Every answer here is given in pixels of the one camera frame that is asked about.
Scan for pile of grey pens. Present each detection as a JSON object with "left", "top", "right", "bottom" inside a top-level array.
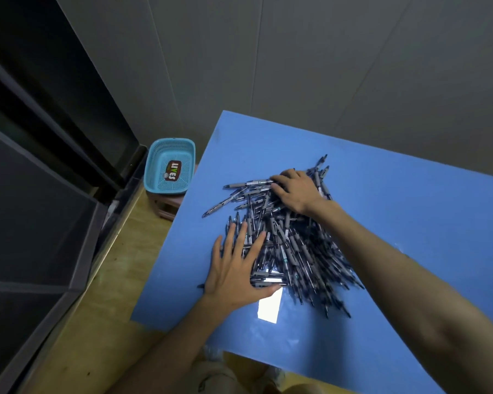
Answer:
[{"left": 201, "top": 154, "right": 365, "bottom": 320}]

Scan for brown plastic stool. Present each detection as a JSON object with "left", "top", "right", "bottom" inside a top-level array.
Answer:
[{"left": 146, "top": 190, "right": 182, "bottom": 222}]

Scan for black shelf unit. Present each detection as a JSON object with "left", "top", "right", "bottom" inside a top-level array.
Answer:
[{"left": 0, "top": 0, "right": 148, "bottom": 394}]

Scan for person's right forearm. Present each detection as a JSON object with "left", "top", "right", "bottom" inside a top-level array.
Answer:
[{"left": 308, "top": 199, "right": 493, "bottom": 394}]

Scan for person's left hand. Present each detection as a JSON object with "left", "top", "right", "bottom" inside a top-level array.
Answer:
[{"left": 202, "top": 221, "right": 282, "bottom": 313}]

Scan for person's beige trousers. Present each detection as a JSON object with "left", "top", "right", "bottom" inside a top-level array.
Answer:
[{"left": 176, "top": 352, "right": 325, "bottom": 394}]

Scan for blue plastic basket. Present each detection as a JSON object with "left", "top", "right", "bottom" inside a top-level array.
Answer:
[{"left": 143, "top": 137, "right": 196, "bottom": 195}]

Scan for blue table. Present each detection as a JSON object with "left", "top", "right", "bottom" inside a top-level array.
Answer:
[{"left": 130, "top": 110, "right": 493, "bottom": 394}]

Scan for person's right hand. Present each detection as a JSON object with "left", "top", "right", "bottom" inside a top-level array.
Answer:
[{"left": 269, "top": 169, "right": 330, "bottom": 217}]

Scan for person's left forearm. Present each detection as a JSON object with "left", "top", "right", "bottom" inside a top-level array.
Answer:
[{"left": 106, "top": 294, "right": 232, "bottom": 394}]

